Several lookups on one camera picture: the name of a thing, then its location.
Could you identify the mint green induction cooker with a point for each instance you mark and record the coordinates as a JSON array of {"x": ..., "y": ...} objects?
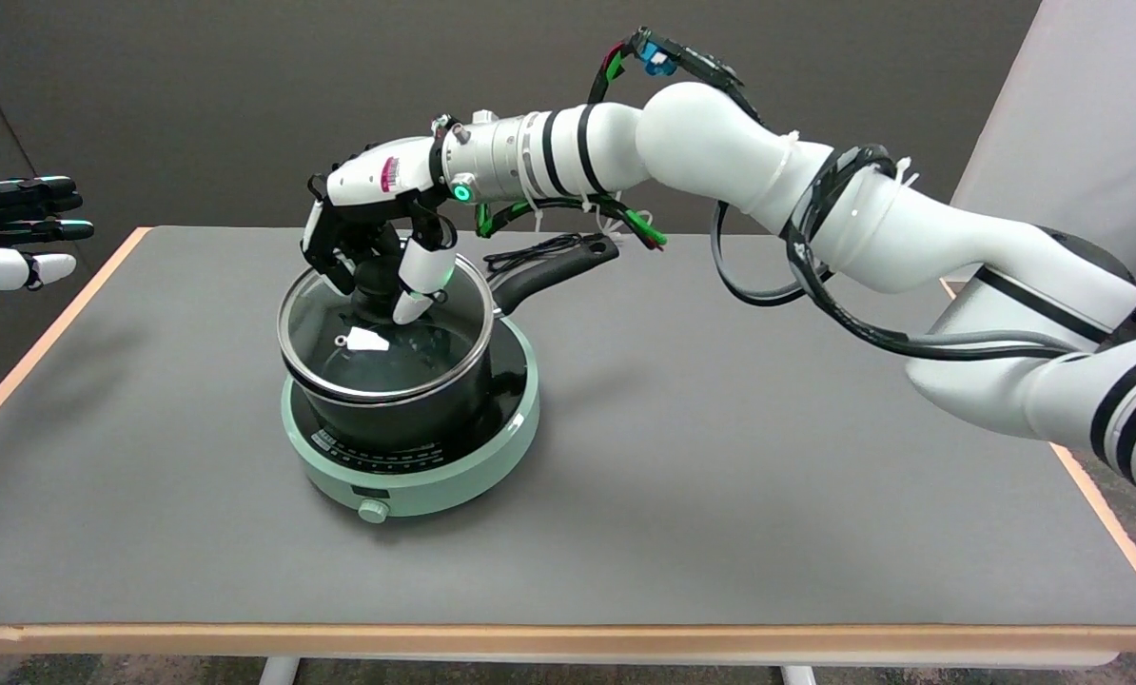
[{"x": 435, "y": 485}]

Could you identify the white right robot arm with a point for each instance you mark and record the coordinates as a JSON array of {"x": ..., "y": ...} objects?
[{"x": 701, "y": 143}]

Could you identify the white background panel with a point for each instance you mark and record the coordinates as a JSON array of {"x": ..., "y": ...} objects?
[{"x": 1101, "y": 95}]

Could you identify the glass pot lid black knob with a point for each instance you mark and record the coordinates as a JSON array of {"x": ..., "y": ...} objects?
[{"x": 340, "y": 362}]

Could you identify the grey table mat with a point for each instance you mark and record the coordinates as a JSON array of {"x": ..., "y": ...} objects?
[{"x": 720, "y": 476}]

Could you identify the white table leg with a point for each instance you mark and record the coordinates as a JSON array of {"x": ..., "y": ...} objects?
[
  {"x": 798, "y": 675},
  {"x": 278, "y": 672}
]

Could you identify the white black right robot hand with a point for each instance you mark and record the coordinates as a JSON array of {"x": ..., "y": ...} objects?
[{"x": 368, "y": 176}]

